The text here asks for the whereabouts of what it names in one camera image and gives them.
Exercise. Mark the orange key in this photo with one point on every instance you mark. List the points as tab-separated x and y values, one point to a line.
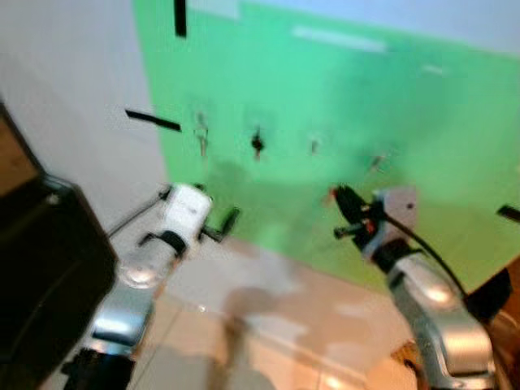
332	196

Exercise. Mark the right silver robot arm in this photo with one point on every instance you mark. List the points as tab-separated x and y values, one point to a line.
443	333

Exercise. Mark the silver key bunch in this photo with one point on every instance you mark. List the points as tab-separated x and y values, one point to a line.
202	140

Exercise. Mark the black key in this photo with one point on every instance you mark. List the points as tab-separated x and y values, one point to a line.
257	145

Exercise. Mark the black tape strip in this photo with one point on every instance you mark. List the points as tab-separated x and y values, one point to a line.
180	18
509	214
153	120

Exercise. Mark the green foam board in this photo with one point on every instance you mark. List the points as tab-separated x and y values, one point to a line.
366	106

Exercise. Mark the black rounded object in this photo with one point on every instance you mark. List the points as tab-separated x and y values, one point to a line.
487	296

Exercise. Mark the small white tape strip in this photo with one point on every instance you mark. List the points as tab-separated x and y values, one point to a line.
434	70

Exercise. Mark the long white tape strip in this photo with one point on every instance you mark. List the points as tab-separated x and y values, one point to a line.
339	39

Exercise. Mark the black cabinet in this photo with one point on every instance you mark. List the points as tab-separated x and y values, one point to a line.
41	276

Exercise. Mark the wide white tape piece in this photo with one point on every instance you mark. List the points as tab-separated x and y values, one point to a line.
215	7

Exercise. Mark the brown cardboard box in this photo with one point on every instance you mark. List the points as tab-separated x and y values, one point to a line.
12	162

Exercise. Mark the brown wooden cabinet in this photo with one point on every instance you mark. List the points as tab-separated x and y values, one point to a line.
509	357

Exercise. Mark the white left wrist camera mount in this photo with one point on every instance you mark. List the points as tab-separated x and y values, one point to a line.
185	213

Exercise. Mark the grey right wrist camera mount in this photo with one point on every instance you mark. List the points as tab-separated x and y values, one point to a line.
400	207

